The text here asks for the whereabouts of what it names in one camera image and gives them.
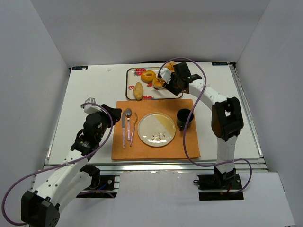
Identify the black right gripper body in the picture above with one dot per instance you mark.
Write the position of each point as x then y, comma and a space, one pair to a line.
175, 85

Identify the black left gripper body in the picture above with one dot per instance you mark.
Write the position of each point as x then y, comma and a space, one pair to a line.
110, 112

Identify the yellow ring donut front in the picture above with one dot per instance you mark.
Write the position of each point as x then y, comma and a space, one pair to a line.
158, 83

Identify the yellow ring donut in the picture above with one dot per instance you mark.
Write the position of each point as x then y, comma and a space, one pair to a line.
158, 83
148, 76

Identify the metal tongs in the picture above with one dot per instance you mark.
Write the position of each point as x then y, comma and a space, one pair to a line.
172, 89

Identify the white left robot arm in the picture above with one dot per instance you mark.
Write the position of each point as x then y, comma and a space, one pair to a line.
43, 206

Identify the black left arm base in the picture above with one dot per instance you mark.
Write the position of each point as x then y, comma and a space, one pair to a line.
101, 185

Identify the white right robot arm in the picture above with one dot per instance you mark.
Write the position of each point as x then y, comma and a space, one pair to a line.
226, 116

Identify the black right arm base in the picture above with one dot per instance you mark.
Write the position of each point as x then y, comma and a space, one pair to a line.
211, 189

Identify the oblong bread roll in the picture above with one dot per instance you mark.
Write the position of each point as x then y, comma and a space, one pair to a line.
138, 91

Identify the tall sugared bundt cake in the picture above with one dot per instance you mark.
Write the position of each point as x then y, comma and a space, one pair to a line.
170, 65

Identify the dark green mug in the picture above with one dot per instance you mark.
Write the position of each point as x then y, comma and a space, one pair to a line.
182, 116

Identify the orange cloth placemat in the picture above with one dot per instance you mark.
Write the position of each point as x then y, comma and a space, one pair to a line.
139, 150

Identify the strawberry pattern tray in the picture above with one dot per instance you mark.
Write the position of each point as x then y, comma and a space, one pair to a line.
133, 80

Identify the round white yellow plate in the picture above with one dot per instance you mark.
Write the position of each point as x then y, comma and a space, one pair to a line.
156, 129

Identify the knife with pink handle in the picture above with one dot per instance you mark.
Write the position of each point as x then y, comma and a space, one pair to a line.
123, 128

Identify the spoon with pink handle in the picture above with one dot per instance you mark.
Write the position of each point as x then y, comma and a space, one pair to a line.
128, 113

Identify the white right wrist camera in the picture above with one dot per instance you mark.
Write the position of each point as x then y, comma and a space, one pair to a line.
165, 74

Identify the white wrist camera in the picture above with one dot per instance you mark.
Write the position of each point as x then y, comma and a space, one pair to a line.
165, 74
89, 106

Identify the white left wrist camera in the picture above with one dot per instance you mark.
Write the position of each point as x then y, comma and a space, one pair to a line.
89, 106

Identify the fork with pink handle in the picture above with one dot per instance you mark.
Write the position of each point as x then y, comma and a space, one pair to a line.
133, 130

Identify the yellow ring donut back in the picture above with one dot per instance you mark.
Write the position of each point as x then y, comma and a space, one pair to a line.
148, 76

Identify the aluminium frame rail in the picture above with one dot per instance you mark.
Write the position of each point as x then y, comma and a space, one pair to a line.
176, 166

